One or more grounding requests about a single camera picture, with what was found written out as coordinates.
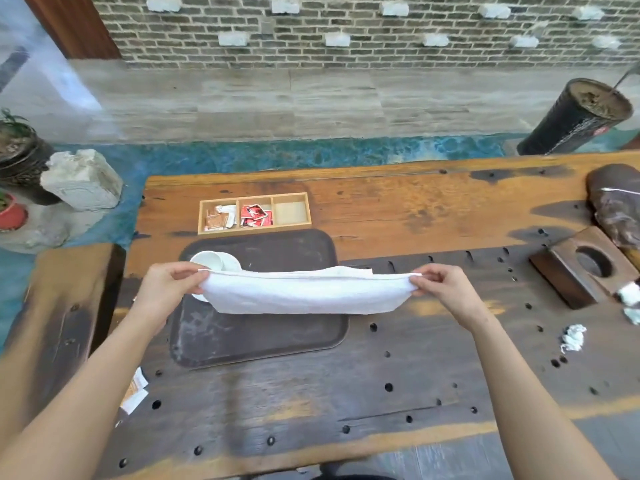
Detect person's left hand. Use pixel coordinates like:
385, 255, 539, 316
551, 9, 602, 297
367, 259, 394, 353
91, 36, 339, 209
129, 261, 211, 335

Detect person's right hand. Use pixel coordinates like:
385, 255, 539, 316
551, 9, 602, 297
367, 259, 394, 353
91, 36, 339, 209
409, 263, 493, 335

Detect white ceramic cup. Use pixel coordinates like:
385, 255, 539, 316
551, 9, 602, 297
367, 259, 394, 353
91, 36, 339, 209
189, 250, 225, 271

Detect white saucer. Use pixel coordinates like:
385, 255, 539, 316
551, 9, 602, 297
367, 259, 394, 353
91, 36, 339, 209
189, 252, 243, 303

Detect dark brown tray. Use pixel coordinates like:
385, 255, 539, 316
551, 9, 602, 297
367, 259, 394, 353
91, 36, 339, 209
169, 228, 350, 371

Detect white cloth napkin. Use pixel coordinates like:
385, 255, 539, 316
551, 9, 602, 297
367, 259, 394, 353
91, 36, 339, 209
197, 265, 423, 316

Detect person's left forearm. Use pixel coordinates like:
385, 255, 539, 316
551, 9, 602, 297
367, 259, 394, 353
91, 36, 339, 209
0, 307, 163, 480

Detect person's right forearm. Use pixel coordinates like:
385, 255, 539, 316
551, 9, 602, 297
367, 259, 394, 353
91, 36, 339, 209
467, 314, 621, 480

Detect burnt wooden bench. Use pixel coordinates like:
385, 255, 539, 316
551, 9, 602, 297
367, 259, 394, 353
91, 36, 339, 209
0, 243, 126, 445

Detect dark wooden tissue box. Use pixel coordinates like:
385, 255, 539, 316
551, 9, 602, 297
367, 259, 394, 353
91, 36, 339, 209
529, 225, 640, 311

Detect flat grey stone base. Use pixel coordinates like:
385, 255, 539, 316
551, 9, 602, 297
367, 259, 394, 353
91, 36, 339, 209
0, 187, 126, 255

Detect crumpled white tissue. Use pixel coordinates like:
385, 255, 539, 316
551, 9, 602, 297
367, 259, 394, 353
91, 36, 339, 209
615, 282, 640, 327
559, 323, 587, 355

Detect white stone block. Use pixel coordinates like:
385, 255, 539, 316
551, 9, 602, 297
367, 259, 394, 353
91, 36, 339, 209
39, 148, 125, 212

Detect wooden three-compartment box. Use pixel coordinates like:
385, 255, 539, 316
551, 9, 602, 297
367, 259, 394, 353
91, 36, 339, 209
197, 192, 313, 237

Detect large dark plant pot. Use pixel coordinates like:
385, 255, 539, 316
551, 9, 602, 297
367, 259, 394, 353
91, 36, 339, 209
0, 132, 61, 207

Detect dark brown wood lump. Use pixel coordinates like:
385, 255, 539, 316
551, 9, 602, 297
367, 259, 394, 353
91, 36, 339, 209
585, 163, 640, 251

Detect black cylindrical planter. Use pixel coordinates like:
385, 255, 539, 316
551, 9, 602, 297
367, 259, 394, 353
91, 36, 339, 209
516, 78, 635, 157

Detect small potted tree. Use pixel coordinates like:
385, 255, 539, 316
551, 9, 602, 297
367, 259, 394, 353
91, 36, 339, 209
0, 108, 39, 145

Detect brown wooden door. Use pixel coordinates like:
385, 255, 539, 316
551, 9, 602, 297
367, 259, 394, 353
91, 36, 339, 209
19, 0, 123, 61

